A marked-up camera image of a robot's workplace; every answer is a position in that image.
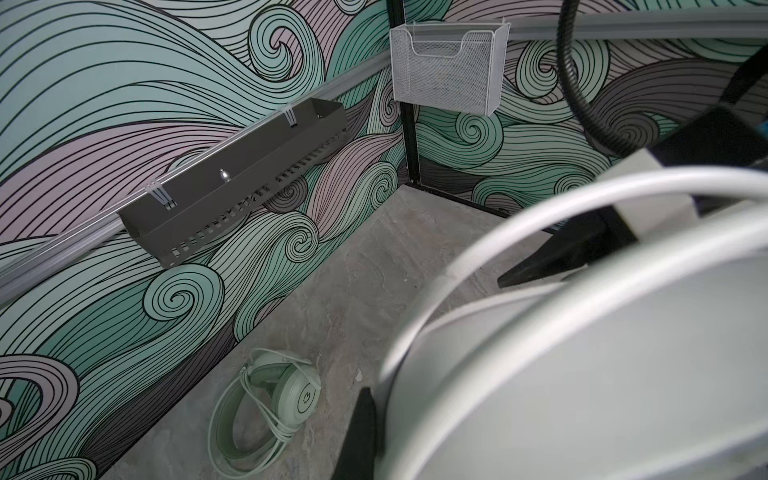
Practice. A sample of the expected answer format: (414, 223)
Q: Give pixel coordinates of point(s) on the black frame post right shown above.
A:
(396, 17)

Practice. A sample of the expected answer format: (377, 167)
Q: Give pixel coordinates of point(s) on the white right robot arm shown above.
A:
(718, 137)

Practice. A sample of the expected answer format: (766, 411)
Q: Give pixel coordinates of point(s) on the mint green headphones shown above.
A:
(285, 389)

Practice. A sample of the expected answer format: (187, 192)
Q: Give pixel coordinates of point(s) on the clear plastic wall bin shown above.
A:
(450, 66)

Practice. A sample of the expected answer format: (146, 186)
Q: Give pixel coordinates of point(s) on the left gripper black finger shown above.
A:
(357, 456)

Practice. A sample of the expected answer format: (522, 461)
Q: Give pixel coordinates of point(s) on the aluminium wall rail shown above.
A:
(24, 273)

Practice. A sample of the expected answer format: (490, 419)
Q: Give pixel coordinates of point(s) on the white headphones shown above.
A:
(651, 364)

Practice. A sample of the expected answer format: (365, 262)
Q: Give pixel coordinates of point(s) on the black perforated wall tray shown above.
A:
(175, 219)

